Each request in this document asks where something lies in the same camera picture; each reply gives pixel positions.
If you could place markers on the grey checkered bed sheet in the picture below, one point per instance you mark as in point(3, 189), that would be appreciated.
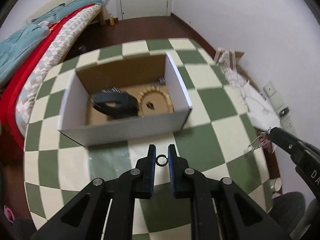
point(57, 45)

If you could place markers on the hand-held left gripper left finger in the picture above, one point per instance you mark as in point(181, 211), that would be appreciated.
point(151, 160)

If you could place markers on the cardboard box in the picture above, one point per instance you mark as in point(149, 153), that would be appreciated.
point(125, 130)

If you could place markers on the large light blue blanket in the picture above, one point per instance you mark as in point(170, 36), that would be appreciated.
point(17, 47)

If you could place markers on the wooden bed frame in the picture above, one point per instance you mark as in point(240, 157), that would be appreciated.
point(102, 17)

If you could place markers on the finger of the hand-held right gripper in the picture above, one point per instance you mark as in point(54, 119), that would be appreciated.
point(282, 138)

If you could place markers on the person's dark fleece pants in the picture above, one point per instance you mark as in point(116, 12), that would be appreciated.
point(287, 210)

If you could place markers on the green checkered tablecloth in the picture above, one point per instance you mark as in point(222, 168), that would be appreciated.
point(225, 105)

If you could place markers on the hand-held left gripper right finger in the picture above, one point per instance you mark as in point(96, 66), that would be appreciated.
point(172, 165)

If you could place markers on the floral fabric bag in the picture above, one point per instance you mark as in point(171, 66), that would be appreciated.
point(230, 65)

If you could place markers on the black charger plug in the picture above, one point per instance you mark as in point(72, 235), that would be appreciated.
point(284, 111)

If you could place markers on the folded light blue blanket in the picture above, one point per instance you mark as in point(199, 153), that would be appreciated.
point(82, 2)

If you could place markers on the bed with red blanket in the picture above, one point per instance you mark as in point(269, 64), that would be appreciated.
point(32, 57)

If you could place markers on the white mug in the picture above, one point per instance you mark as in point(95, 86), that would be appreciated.
point(276, 185)

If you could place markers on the pink slipper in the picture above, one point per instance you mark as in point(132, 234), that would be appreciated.
point(8, 213)

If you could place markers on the small amber bottle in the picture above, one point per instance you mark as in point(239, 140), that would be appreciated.
point(111, 21)

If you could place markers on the white red-printed plastic bag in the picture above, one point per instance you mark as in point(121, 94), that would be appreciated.
point(265, 142)

